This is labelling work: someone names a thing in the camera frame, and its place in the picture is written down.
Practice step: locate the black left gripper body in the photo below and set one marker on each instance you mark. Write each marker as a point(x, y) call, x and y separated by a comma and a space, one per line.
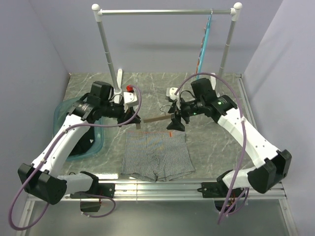
point(115, 110)

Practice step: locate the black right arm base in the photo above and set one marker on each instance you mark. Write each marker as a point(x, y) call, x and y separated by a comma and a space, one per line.
point(218, 192)

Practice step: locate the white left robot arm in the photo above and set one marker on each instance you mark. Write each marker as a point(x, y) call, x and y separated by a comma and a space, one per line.
point(41, 178)

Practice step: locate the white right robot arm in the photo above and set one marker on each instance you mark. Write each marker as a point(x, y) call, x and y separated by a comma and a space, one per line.
point(271, 164)

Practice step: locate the grey striped boxer underwear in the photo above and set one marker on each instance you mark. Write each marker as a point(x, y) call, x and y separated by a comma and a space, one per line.
point(156, 156)

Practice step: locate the beige clip hanger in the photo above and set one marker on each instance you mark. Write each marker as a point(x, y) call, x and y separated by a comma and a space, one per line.
point(155, 119)

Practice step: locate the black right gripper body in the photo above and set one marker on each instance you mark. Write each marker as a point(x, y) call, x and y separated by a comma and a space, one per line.
point(188, 108)

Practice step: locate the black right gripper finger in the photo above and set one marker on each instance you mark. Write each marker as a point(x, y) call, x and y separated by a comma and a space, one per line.
point(174, 108)
point(176, 123)

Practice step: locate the teal plastic basket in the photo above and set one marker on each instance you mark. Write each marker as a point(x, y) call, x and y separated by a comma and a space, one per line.
point(59, 117)

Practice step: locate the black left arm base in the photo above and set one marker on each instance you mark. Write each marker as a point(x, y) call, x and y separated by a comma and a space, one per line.
point(91, 201)

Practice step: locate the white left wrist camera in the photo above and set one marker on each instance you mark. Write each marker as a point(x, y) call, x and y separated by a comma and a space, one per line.
point(130, 97)

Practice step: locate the black clothes in basket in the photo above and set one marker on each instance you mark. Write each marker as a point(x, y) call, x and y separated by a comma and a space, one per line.
point(85, 143)

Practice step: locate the aluminium mounting rail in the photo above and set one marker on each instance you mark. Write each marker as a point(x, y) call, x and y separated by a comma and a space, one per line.
point(177, 190)

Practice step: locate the blue hanger with orange clips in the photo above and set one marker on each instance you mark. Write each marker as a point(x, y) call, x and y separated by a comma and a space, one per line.
point(204, 43)

